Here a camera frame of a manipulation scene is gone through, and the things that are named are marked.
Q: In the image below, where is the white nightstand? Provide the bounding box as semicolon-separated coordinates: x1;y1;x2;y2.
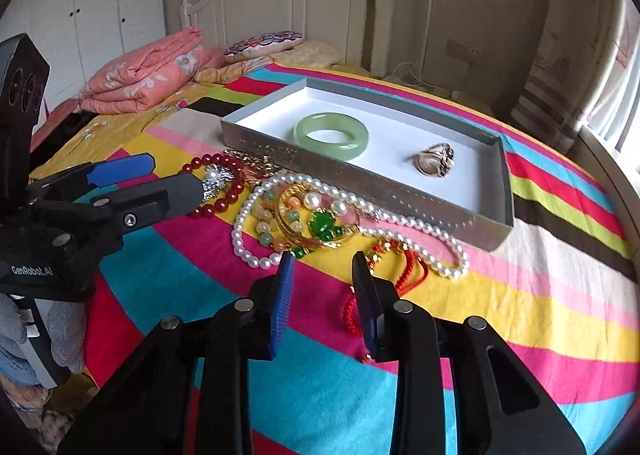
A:
384;74;495;117

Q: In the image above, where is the striped curtain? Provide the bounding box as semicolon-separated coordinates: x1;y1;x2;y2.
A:
510;0;639;152

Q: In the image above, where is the green jade bangle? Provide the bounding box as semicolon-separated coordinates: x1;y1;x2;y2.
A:
293;112;370;161

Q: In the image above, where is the white pearl necklace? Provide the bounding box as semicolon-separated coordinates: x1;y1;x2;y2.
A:
230;171;471;282

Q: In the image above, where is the gold oval stone ring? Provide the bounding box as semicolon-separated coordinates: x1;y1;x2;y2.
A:
412;142;457;179

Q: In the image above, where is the grey gloved left hand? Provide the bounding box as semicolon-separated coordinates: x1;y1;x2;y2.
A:
1;293;86;389

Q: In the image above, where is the gold bangle bracelet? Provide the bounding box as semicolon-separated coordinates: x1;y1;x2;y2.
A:
273;182;362;251

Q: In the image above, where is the wall power socket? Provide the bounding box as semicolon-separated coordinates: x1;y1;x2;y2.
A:
445;39;484;66

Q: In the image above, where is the red bead bracelet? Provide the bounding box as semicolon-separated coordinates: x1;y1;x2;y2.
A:
180;151;248;219

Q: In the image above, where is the gold ornate pin brooch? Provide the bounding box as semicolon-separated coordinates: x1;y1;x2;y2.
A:
224;148;281;186

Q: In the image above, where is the white wooden headboard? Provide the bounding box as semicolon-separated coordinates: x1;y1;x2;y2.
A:
180;0;395;78

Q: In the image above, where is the silver pearl brooch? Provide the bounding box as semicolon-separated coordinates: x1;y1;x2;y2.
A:
202;164;234;202

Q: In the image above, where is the white wardrobe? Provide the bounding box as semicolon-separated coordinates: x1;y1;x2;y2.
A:
1;0;166;110

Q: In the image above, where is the multicolour stone bead bracelet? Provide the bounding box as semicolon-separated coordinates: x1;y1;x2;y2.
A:
252;186;352;258

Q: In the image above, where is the red string bracelet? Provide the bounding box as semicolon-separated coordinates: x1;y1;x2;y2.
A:
342;238;431;338

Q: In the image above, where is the pink folded floral quilt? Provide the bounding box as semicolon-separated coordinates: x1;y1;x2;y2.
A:
78;27;226;115

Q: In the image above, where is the silver jewelry tray box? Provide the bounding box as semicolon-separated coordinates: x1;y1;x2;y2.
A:
221;78;514;251

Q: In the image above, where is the white charging cable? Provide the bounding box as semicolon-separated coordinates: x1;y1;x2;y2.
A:
389;59;436;91

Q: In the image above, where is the patterned round cushion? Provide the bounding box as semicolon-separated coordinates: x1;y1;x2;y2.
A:
224;30;304;64

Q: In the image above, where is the colourful striped blanket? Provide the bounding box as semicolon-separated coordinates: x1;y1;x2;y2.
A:
85;72;639;454

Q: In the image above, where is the yellow floral pillow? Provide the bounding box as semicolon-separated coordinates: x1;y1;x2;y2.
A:
193;41;341;84

